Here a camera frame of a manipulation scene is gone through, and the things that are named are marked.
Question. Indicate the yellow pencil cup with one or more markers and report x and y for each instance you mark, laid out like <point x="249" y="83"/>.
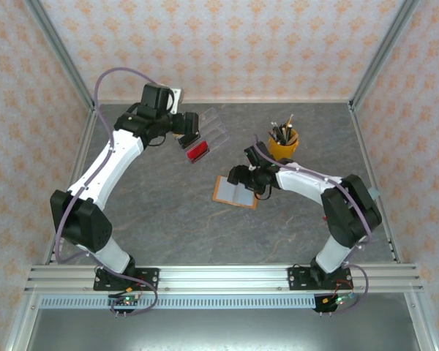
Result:
<point x="283" y="150"/>

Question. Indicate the small circuit board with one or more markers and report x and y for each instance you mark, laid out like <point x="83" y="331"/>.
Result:
<point x="126" y="301"/>
<point x="336" y="301"/>

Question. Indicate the clear acrylic card organizer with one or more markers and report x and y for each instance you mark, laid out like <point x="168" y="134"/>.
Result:
<point x="216" y="126"/>

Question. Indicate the orange leather card holder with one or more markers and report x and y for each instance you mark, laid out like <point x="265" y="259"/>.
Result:
<point x="227" y="192"/>

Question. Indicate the pale teal card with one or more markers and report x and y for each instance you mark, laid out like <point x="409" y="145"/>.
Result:
<point x="375" y="193"/>

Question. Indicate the aluminium frame post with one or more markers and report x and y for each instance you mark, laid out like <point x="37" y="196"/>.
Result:
<point x="420" y="329"/>
<point x="383" y="55"/>
<point x="20" y="329"/>
<point x="63" y="55"/>

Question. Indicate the grey metal panel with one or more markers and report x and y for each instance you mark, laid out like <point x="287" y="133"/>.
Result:
<point x="223" y="332"/>

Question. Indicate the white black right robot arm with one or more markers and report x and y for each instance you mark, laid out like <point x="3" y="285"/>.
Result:
<point x="307" y="181"/>

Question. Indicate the flat wooden stick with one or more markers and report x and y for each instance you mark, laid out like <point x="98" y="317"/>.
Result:
<point x="293" y="139"/>

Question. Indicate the orange pencil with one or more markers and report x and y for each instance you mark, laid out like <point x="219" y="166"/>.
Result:
<point x="289" y="121"/>

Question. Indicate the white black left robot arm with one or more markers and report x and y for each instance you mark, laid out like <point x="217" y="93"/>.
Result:
<point x="106" y="164"/>

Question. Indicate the aluminium frame rail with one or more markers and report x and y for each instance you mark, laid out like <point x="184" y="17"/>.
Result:
<point x="364" y="146"/>
<point x="81" y="153"/>
<point x="241" y="101"/>

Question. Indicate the black pen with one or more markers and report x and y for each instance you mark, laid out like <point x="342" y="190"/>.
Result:
<point x="274" y="132"/>

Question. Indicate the wide aluminium mounting rail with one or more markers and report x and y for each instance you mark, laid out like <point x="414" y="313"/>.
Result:
<point x="223" y="278"/>

